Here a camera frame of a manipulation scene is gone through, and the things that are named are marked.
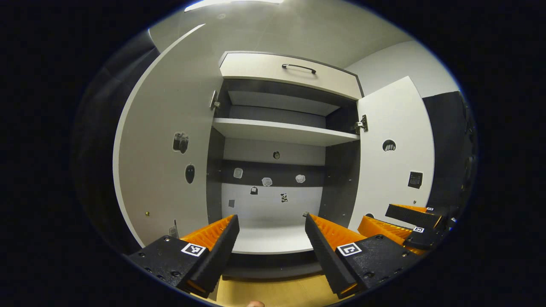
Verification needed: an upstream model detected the white double-door shoe cabinet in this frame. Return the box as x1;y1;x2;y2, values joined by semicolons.
206;51;365;280

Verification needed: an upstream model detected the ceiling light panel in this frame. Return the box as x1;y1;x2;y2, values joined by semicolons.
184;0;284;12

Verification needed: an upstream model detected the white cabinet door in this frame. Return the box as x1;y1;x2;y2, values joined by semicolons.
112;23;227;248
348;76;436;233

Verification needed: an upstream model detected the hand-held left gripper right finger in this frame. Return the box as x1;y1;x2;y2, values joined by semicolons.
304;212;423;299

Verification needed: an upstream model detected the white cabinet shelf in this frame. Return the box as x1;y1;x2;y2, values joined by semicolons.
212;118;360;147

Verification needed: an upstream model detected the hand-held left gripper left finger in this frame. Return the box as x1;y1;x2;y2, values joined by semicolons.
127;214;240;299

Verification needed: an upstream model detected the white cabinet bottom board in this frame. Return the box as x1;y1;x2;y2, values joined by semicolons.
222;217;327;255

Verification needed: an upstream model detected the black drawer handle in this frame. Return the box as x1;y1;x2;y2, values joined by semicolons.
282;64;317;74

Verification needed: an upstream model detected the white cabinet drawer front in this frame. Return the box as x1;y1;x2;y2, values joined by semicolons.
219;52;363;101

